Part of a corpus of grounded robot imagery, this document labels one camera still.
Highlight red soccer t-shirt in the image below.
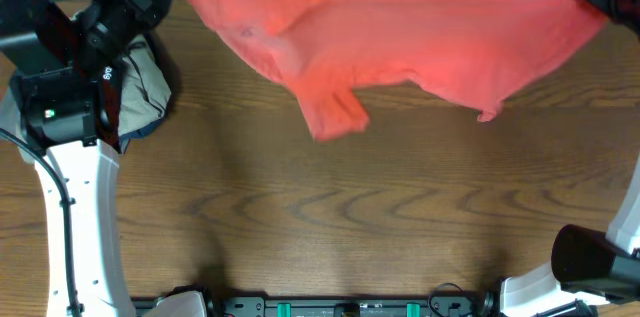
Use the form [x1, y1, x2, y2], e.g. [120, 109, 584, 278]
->
[187, 0, 607, 140]

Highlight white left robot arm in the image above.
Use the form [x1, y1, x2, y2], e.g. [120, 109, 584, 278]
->
[1, 0, 209, 316]

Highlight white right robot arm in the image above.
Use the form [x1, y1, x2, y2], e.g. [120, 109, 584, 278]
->
[476, 0, 639, 317]

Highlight black polo shirt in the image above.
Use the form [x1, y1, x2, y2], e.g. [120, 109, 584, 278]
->
[98, 66, 123, 152]

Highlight khaki folded shirt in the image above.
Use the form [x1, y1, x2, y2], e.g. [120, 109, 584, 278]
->
[0, 31, 173, 164]

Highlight navy blue folded garment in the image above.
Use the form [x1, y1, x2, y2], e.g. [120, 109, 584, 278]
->
[120, 118, 164, 154]

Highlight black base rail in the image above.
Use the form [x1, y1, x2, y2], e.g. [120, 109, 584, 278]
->
[130, 294, 596, 317]

